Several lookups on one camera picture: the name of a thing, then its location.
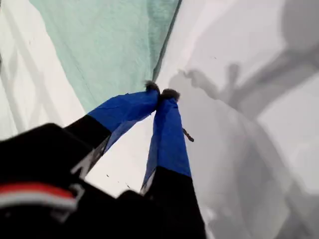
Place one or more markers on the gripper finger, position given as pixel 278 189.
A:
pixel 124 109
pixel 169 139

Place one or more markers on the pale green t-shirt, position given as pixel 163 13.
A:
pixel 104 49

